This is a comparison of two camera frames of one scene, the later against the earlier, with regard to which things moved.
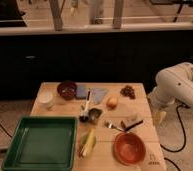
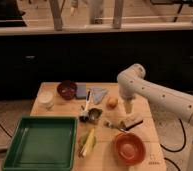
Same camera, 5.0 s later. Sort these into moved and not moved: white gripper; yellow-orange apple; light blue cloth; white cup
Moved: white gripper
Not moved: white cup; yellow-orange apple; light blue cloth
